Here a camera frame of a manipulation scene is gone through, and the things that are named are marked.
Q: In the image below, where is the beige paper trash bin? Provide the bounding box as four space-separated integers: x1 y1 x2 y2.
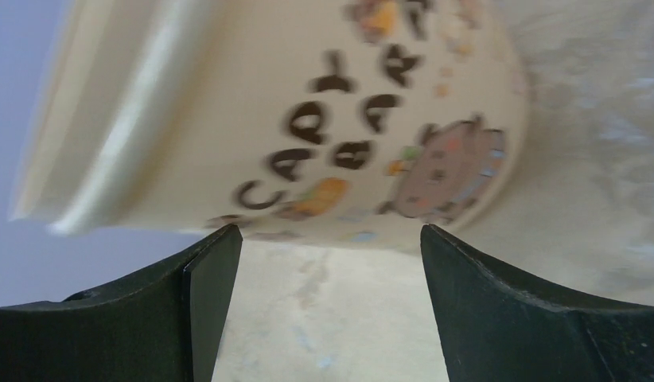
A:
12 1 530 251

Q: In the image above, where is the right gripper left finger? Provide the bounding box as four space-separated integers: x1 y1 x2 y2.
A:
0 225 243 381

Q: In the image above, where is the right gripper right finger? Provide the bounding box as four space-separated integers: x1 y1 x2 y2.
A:
420 224 654 381

